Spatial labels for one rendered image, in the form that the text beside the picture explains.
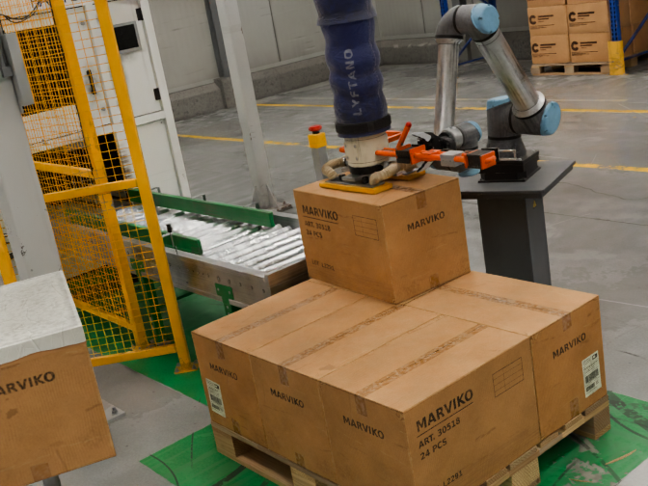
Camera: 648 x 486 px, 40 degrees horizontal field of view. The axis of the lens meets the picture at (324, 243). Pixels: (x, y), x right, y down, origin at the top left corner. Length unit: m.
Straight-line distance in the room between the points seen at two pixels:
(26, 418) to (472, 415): 1.34
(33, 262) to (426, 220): 1.73
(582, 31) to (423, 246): 8.40
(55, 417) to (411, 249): 1.54
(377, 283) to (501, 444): 0.83
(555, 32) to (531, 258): 7.88
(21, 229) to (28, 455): 1.64
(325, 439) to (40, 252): 1.66
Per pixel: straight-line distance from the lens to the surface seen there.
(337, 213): 3.58
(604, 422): 3.56
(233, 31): 7.10
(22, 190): 4.06
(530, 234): 4.24
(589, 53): 11.70
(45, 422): 2.58
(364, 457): 2.96
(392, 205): 3.38
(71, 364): 2.53
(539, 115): 4.03
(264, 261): 4.24
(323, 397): 2.99
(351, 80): 3.54
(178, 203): 5.53
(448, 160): 3.33
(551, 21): 11.95
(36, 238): 4.10
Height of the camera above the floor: 1.82
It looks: 17 degrees down
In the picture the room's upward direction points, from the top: 10 degrees counter-clockwise
